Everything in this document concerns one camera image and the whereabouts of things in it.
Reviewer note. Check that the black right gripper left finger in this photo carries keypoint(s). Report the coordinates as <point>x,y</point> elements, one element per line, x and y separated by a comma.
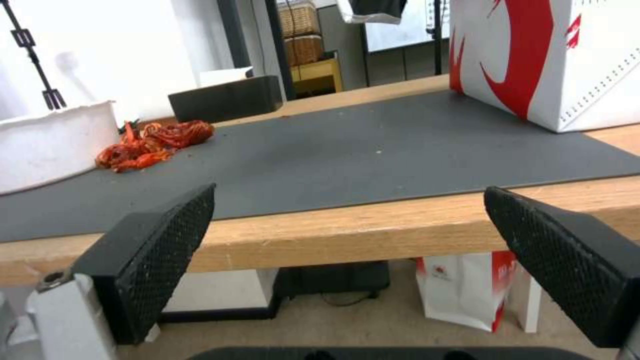
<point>150,262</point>

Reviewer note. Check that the dark grey table mat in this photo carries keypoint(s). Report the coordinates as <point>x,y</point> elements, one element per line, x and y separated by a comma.
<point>320,161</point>

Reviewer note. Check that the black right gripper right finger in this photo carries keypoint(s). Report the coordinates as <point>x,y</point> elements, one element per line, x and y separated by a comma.
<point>565,258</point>

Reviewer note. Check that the woven wicker basket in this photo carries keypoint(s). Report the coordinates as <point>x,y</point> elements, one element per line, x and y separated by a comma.
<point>299,33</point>

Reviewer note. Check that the white table leg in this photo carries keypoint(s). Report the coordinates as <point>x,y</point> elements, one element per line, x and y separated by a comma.
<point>529,304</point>

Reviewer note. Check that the black tripod stand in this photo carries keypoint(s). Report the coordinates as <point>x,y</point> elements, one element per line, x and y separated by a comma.
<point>35,56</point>

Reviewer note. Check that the small white red paper bag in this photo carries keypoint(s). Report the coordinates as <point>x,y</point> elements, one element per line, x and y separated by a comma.
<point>467,290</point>

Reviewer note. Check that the yellow wooden cabinet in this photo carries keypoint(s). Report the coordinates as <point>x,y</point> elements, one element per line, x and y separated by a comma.
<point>317,77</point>

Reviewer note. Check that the black rectangular box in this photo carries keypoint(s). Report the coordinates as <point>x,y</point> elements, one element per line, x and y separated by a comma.
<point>227,98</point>

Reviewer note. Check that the white takeout container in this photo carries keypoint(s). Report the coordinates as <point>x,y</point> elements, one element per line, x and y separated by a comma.
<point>50,144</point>

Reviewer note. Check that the white red takeout bag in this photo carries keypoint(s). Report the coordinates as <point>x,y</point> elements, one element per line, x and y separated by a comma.
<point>545,60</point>

